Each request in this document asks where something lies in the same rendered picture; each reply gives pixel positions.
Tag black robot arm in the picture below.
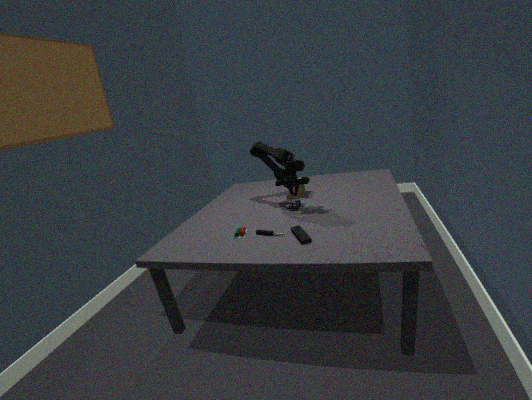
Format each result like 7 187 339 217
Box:
250 141 305 188

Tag black screwdriver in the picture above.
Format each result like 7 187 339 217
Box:
256 230 284 236

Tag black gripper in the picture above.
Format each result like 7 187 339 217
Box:
275 170 310 196

